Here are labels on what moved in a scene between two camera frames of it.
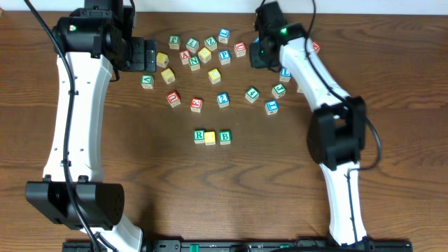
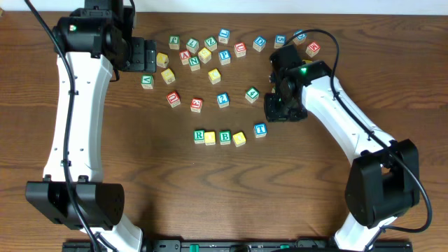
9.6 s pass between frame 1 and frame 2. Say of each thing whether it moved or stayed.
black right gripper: moved
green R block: stayed
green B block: stayed
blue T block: moved
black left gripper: stayed
